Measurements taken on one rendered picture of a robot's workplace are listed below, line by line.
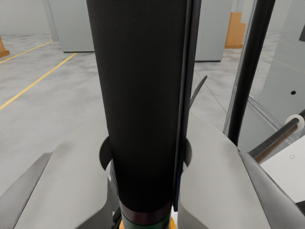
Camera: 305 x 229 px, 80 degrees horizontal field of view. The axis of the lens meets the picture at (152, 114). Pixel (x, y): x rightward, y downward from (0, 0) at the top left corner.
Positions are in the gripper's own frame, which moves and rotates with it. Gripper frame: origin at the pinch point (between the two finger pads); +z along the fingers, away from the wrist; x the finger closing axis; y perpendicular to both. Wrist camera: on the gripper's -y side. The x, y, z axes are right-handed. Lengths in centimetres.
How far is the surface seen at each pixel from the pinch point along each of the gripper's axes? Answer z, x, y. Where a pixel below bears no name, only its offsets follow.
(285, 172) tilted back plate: 19.2, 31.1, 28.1
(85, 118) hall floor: 235, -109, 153
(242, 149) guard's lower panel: 93, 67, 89
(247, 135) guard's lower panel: 93, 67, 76
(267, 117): 80, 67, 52
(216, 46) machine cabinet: 550, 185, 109
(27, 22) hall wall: 1181, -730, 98
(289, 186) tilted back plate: 16.0, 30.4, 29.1
